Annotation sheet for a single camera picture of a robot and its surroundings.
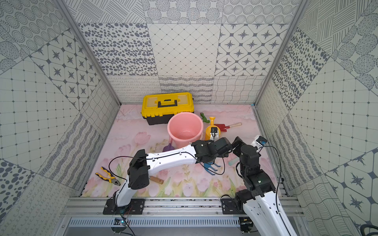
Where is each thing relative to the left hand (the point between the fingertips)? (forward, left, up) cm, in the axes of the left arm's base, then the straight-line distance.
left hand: (221, 143), depth 78 cm
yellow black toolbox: (+26, +40, 0) cm, 47 cm away
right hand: (-1, -10, +3) cm, 10 cm away
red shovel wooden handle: (+22, -6, -16) cm, 28 cm away
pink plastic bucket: (+13, +21, -4) cm, 25 cm away
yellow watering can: (+13, +7, -6) cm, 15 cm away
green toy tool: (+31, +8, -15) cm, 35 cm away
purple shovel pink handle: (+7, +33, -18) cm, 38 cm away
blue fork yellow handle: (-5, +7, -17) cm, 19 cm away
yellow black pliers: (-15, +61, -16) cm, 65 cm away
